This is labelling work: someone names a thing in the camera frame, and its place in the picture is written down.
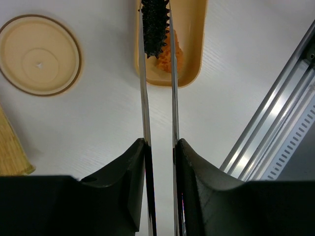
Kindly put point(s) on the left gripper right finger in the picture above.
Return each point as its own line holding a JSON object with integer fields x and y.
{"x": 217, "y": 204}

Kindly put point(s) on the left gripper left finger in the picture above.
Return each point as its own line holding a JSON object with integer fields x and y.
{"x": 108, "y": 202}

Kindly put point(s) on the metal tongs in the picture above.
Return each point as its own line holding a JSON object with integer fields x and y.
{"x": 149, "y": 175}

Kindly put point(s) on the fried chicken piece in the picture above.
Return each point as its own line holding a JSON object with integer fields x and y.
{"x": 163, "y": 63}

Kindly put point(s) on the black sea cucumber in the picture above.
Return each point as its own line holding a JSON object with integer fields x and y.
{"x": 155, "y": 26}

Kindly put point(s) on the tan rectangular lunch box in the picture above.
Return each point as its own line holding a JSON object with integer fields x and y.
{"x": 188, "y": 22}

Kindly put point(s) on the bamboo fan-shaped tray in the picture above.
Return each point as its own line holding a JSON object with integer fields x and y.
{"x": 13, "y": 160}

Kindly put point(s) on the round beige lid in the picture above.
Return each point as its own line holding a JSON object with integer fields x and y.
{"x": 39, "y": 55}

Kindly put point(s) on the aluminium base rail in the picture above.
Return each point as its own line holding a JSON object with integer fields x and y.
{"x": 276, "y": 116}

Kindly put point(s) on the slotted cable duct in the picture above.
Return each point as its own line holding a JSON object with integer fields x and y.
{"x": 291, "y": 143}

